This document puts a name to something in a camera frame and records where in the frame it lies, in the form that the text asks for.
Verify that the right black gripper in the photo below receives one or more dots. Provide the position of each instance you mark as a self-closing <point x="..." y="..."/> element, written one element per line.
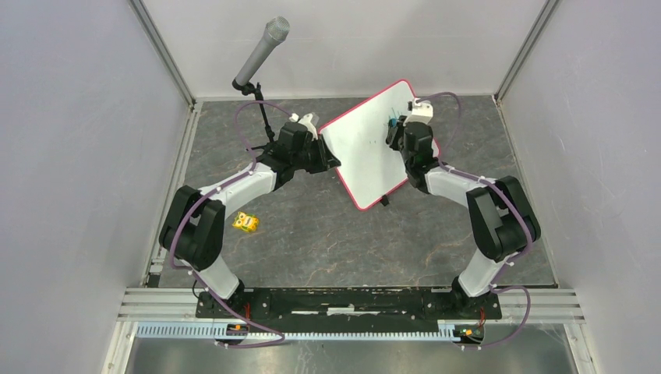
<point x="395" y="132"/>

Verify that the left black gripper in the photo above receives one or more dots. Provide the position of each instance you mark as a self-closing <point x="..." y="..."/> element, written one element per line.
<point x="325" y="160"/>

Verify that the pink framed whiteboard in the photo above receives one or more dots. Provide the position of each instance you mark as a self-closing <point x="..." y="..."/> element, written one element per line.
<point x="369" y="168"/>

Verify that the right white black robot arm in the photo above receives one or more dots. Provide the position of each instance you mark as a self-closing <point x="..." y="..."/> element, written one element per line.
<point x="503" y="223"/>

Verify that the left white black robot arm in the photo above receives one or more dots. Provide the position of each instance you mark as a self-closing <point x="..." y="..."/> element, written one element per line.
<point x="193" y="229"/>

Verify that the yellow toy block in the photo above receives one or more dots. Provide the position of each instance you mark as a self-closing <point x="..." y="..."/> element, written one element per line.
<point x="245" y="222"/>

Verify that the black microphone stand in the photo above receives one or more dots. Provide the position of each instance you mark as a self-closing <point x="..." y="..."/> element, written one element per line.
<point x="255" y="90"/>

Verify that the grey microphone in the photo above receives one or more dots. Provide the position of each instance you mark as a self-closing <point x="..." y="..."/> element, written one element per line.
<point x="275" y="33"/>

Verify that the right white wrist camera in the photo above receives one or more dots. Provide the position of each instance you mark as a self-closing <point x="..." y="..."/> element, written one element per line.
<point x="421" y="112"/>

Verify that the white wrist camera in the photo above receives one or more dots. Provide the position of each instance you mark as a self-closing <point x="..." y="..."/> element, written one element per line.
<point x="421" y="112"/>
<point x="309" y="120"/>

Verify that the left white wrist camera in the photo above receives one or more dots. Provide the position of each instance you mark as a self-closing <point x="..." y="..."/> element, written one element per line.
<point x="309" y="120"/>

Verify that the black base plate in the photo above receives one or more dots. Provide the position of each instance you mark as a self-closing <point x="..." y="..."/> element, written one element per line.
<point x="351" y="310"/>

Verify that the white slotted cable duct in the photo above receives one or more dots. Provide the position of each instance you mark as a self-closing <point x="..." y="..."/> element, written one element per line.
<point x="235" y="332"/>

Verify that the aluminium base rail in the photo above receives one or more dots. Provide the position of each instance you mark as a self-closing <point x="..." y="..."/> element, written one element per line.
<point x="548" y="306"/>

